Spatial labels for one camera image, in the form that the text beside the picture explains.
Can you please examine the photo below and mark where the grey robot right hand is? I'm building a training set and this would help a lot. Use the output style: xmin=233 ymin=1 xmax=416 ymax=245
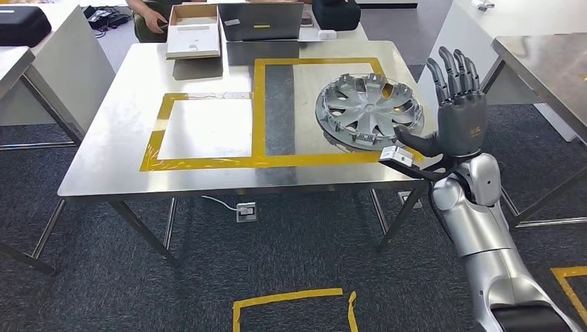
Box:
xmin=393 ymin=46 xmax=489 ymax=159

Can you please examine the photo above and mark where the silver plastic hubcap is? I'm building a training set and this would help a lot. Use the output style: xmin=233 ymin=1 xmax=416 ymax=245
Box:
xmin=315 ymin=72 xmax=425 ymax=152

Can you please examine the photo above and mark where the stainless steel workbench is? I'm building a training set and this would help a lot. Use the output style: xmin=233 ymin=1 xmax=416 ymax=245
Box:
xmin=57 ymin=40 xmax=444 ymax=267

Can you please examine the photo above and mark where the white floor socket box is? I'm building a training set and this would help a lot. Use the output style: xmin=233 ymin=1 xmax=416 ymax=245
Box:
xmin=397 ymin=191 xmax=424 ymax=210
xmin=236 ymin=202 xmax=258 ymax=223

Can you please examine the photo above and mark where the stainless steel table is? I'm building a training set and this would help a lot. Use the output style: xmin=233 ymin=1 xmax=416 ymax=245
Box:
xmin=479 ymin=33 xmax=587 ymax=229

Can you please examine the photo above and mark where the white-top desk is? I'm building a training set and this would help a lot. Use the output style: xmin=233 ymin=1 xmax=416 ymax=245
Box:
xmin=219 ymin=23 xmax=369 ymax=43

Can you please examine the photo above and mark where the black bag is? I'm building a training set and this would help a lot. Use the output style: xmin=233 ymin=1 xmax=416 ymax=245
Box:
xmin=311 ymin=0 xmax=362 ymax=32

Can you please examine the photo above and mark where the yellow tape rectangle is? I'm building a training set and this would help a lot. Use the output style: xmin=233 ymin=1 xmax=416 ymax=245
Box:
xmin=251 ymin=57 xmax=425 ymax=169

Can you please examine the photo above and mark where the open cardboard box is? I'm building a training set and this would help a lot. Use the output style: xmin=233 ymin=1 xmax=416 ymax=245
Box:
xmin=165 ymin=3 xmax=222 ymax=60

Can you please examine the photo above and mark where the person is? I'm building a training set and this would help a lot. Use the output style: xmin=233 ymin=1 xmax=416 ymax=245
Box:
xmin=126 ymin=0 xmax=175 ymax=44

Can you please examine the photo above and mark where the white desk side panel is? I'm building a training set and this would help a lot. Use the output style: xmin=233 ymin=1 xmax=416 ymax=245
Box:
xmin=0 ymin=3 xmax=116 ymax=127

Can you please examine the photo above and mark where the black hard case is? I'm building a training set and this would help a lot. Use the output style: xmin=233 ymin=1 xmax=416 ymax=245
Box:
xmin=0 ymin=5 xmax=52 ymax=48

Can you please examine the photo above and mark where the chrome-legged white-top table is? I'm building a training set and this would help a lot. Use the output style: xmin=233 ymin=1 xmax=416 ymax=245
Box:
xmin=0 ymin=46 xmax=86 ymax=277

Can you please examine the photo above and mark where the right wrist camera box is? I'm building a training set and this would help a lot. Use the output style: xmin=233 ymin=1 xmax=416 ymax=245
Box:
xmin=379 ymin=145 xmax=416 ymax=168

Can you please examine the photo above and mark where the white coiled power cable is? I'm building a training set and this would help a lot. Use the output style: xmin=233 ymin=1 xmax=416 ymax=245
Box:
xmin=200 ymin=195 xmax=240 ymax=212

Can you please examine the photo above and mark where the black cable bundle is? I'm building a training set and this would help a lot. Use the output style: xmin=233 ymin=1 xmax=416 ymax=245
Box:
xmin=82 ymin=4 xmax=134 ymax=33

